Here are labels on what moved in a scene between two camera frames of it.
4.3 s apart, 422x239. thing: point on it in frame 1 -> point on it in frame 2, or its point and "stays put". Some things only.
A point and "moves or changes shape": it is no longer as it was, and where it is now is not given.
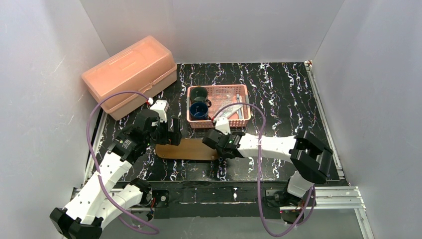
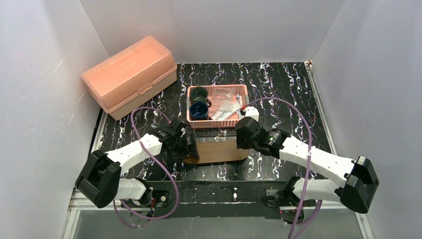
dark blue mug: x=198 y=111 stays put
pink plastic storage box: x=147 y=68 stays put
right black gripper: x=211 y=141 -> x=240 y=138
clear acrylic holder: x=222 y=96 stays put
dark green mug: x=199 y=94 stays put
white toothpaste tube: x=229 y=110 stays put
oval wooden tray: x=189 y=149 moves or changes shape
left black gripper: x=166 y=132 -> x=191 y=145
